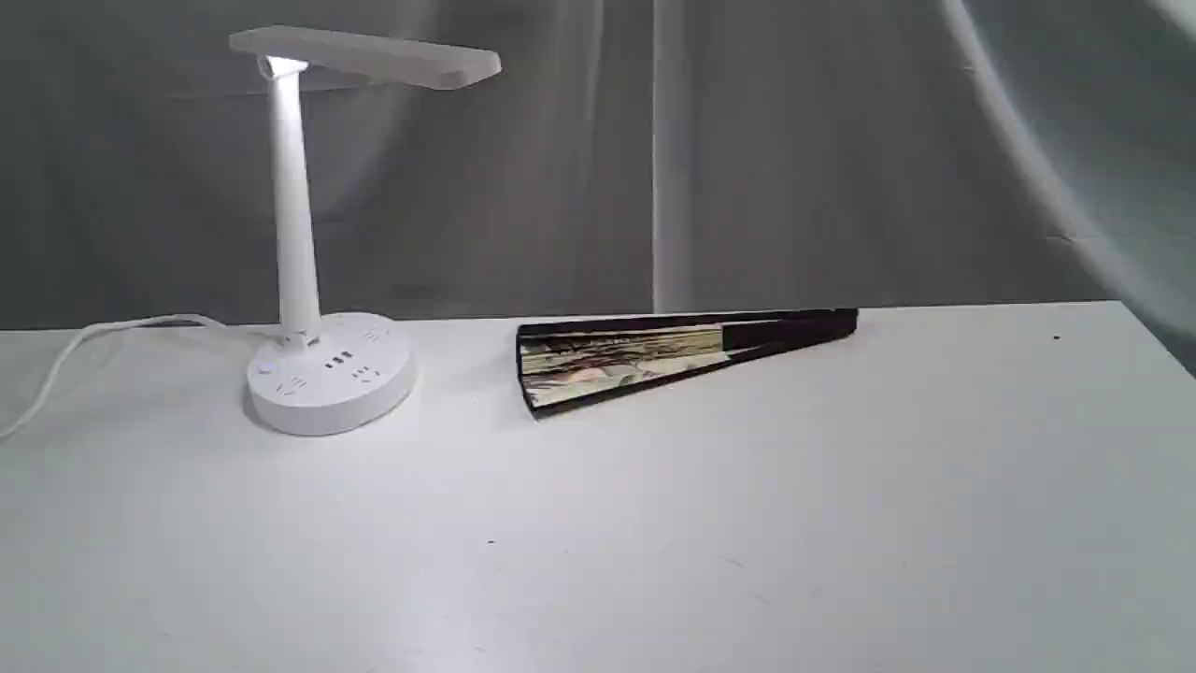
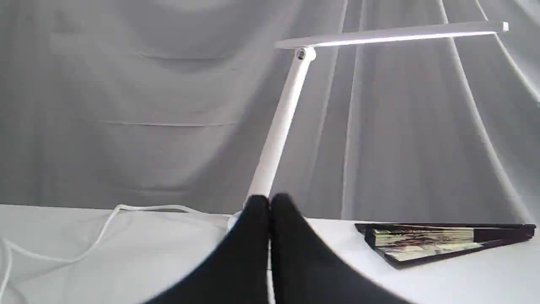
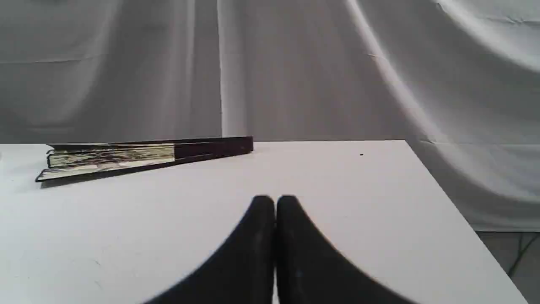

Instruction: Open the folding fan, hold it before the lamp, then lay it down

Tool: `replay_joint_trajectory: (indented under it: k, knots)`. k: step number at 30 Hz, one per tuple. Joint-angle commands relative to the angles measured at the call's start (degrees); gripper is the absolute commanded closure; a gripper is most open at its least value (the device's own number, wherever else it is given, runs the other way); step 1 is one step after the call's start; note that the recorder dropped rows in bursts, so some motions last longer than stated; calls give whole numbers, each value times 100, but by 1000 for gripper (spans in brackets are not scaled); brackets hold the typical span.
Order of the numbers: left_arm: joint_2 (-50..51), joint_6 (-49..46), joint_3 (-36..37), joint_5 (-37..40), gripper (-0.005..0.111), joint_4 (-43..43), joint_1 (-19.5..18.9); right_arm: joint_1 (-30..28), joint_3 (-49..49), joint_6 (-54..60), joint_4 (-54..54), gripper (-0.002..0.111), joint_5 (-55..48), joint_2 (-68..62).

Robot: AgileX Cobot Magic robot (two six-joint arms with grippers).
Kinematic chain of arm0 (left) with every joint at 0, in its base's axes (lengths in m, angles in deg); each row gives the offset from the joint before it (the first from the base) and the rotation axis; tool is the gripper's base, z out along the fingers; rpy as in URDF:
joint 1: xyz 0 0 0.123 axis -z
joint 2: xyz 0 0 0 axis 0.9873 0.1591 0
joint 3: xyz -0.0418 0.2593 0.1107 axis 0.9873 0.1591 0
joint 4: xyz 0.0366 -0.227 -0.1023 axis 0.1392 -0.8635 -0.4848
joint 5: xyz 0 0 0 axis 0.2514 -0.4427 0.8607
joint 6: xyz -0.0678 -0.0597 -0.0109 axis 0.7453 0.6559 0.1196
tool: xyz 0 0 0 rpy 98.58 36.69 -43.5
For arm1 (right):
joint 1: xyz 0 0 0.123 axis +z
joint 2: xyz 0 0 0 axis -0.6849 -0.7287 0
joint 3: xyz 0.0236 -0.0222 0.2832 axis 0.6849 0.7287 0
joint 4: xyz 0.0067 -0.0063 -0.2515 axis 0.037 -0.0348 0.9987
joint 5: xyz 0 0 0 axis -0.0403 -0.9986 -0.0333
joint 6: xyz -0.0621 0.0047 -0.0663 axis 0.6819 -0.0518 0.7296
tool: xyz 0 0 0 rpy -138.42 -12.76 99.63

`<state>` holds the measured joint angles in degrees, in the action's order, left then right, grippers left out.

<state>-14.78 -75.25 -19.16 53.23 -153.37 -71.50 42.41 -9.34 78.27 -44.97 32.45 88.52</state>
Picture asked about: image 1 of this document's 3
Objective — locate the painted paper folding fan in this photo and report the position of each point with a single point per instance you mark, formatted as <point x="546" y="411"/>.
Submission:
<point x="571" y="365"/>

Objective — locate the grey backdrop curtain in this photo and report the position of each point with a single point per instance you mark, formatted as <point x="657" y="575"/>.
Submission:
<point x="631" y="156"/>

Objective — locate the white desk lamp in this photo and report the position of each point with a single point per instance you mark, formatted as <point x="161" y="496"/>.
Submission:
<point x="330" y="373"/>

